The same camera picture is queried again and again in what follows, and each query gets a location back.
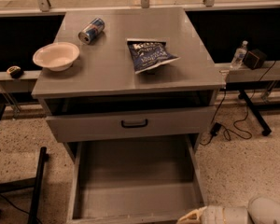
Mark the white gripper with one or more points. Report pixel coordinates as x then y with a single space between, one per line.
213 216

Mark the grey drawer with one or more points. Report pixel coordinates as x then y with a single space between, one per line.
135 181
130 124

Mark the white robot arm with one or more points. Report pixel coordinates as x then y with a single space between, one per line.
260 210

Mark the grey top drawer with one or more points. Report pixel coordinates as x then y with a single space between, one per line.
130 124

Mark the grey metal drawer cabinet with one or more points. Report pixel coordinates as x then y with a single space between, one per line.
102 80

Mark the black wheeled stand leg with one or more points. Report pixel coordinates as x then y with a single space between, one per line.
266 130

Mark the black metal stand left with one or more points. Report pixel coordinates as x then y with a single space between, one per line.
33 183

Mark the clear plastic water bottle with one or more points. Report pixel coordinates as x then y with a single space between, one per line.
239 55

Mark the blue chip bag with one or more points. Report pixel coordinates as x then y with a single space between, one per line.
149 54

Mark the small black box speaker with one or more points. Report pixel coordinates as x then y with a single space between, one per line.
255 59

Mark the white bowl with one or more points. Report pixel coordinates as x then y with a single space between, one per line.
57 56

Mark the blue silver drink can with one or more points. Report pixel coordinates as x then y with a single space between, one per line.
91 31

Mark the black power adapter with cable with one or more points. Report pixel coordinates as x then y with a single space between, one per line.
217 126

